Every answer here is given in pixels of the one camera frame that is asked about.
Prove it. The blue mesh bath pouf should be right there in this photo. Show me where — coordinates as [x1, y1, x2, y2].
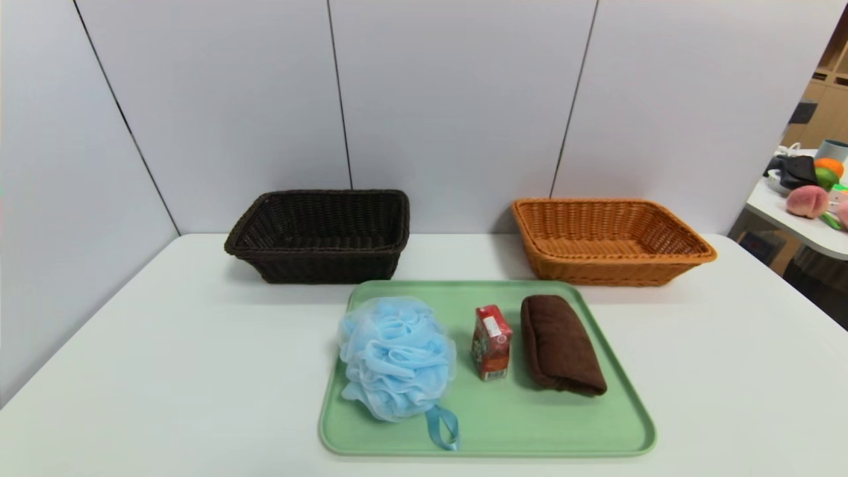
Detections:
[338, 295, 461, 452]

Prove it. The red juice carton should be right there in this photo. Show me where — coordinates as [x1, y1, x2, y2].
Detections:
[471, 305, 513, 382]

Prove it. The brown towel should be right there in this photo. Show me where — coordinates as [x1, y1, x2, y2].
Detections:
[520, 294, 608, 398]

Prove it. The dark brown wicker basket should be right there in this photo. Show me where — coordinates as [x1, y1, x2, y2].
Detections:
[224, 189, 411, 285]

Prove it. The orange wicker basket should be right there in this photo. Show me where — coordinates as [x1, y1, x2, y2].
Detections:
[511, 197, 718, 288]

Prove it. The light green plastic tray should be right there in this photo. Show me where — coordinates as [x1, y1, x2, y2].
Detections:
[318, 279, 657, 458]

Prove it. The dark storage box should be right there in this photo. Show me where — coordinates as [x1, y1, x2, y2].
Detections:
[737, 229, 789, 269]

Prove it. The black cloth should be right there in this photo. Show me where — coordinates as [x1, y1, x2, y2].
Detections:
[765, 155, 819, 191]

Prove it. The white background table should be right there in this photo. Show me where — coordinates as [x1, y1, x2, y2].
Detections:
[744, 149, 848, 261]

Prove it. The pink peach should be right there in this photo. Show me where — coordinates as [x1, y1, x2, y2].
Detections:
[786, 185, 829, 219]

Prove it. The grey cup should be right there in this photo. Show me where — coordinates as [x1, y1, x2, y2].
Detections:
[816, 138, 848, 164]

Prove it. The wooden shelf cabinet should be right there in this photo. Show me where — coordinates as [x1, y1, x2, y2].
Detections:
[782, 7, 848, 150]

